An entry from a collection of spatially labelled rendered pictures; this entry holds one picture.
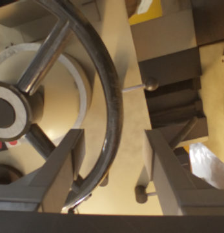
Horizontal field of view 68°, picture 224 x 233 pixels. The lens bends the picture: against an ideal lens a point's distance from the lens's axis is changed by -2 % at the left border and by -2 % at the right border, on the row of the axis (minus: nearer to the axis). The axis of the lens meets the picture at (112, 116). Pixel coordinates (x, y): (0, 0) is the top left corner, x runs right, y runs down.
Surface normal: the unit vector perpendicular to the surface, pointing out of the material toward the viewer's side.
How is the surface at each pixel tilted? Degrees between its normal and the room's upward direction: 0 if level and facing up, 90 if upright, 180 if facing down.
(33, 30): 90
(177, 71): 90
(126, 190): 90
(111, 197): 90
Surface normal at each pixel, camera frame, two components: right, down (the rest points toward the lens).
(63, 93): 0.45, 0.13
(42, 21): -0.03, 0.29
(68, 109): 0.45, 0.38
